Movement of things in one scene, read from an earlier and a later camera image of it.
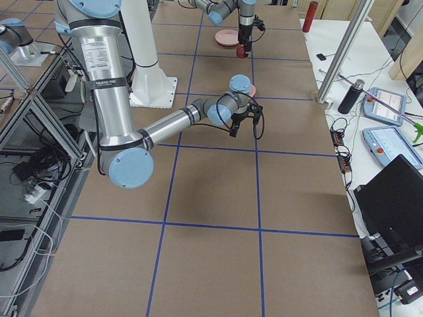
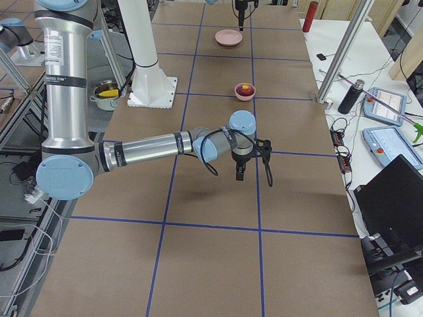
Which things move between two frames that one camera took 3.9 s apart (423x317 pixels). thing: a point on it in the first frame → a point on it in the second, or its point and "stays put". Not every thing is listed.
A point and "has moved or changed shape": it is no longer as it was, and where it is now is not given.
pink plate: x=227 y=37 stays put
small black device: x=321 y=57 stays put
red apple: x=240 y=51 has moved or changed shape
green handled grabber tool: x=417 y=127 stays put
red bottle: x=309 y=17 stays put
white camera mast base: x=151 y=86 stays put
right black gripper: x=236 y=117 → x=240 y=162
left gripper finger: x=241 y=42 → x=241 y=18
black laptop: x=392 y=205 stays put
